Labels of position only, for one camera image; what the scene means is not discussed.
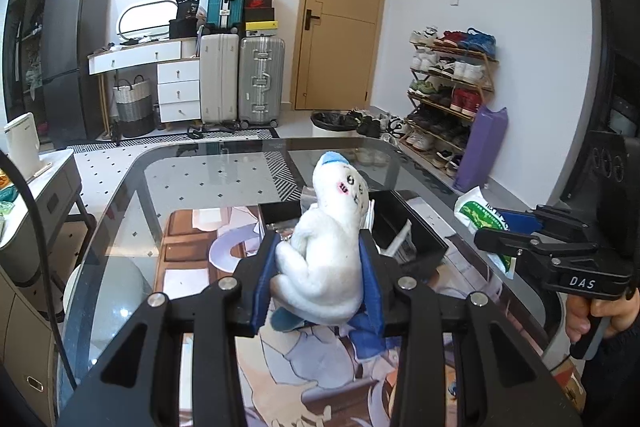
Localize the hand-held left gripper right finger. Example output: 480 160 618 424
357 229 576 427

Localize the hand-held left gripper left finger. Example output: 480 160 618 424
57 231 281 427

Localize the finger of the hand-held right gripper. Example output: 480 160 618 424
497 205 591 233
474 229 601 260

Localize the green white packet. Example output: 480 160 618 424
454 186 518 279

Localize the white blue plush toy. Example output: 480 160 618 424
270 150 388 358

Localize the black storage box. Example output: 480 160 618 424
257 189 449 285

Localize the person's right forearm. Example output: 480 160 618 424
580 307 640 427

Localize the person's right hand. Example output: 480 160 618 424
565 289 640 338

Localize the purple bag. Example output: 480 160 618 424
454 106 508 194

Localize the printed table mat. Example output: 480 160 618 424
152 204 551 427

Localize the small cardboard box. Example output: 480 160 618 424
550 357 587 413

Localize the cluster of loose shoes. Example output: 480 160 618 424
345 107 407 146

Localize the wooden shoe rack with shoes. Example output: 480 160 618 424
406 26 500 175

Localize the white bin black liner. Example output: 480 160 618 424
311 111 359 138

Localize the silver suitcase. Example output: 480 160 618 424
238 37 286 129

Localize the white vanity desk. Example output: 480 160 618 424
88 39 202 124

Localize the white suitcase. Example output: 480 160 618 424
199 33 240 126

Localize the woven laundry basket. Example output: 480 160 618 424
111 75 156 138

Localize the wooden door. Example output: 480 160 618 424
291 0 391 110

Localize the pile of colourful snack packets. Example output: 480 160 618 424
0 172 19 233

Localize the black handbag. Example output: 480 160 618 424
169 18 199 40

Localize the white electric kettle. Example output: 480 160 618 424
4 112 44 178

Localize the oval mirror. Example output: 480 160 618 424
117 0 181 42

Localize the dark grey fridge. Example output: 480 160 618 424
42 0 112 146

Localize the black cable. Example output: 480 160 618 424
0 151 77 390

